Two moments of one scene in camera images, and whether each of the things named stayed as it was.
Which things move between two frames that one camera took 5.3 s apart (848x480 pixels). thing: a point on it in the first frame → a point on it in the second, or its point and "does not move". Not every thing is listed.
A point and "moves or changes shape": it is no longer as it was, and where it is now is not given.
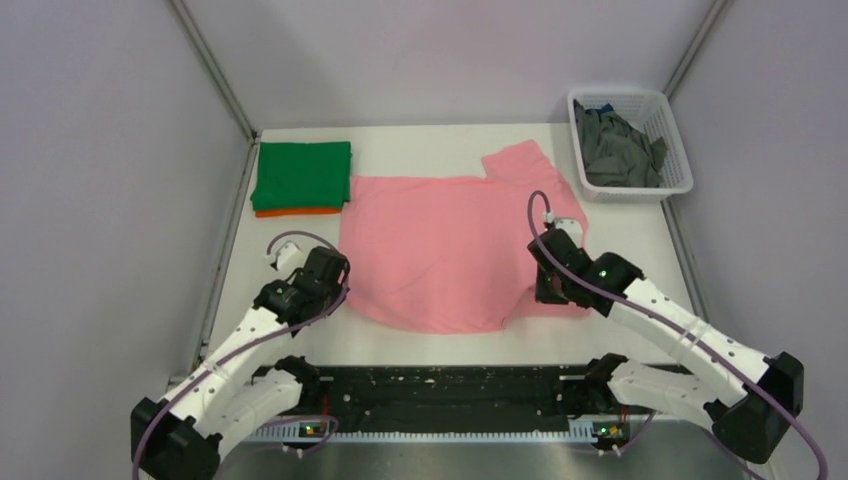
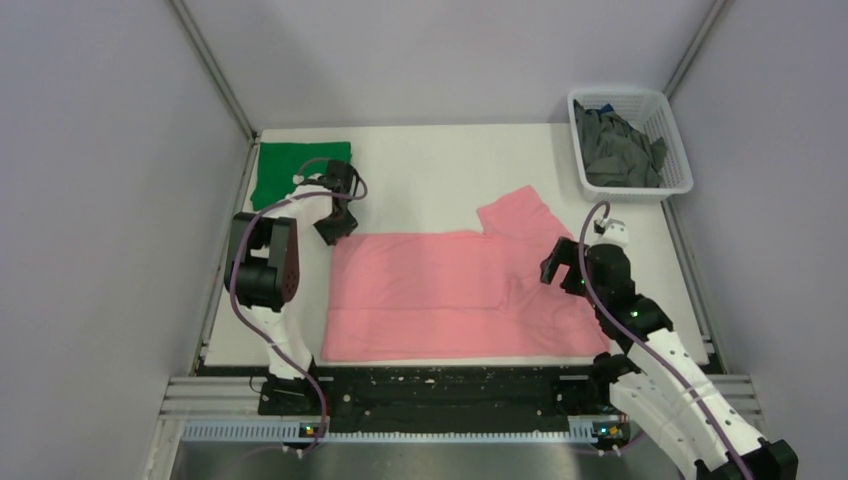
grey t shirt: x=614 y=154 does not move
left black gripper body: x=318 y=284 → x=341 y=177
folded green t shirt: x=303 y=175 does not move
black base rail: x=443 y=394 does not move
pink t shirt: x=451 y=255 moves or changes shape
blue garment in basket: x=605 y=109 does not move
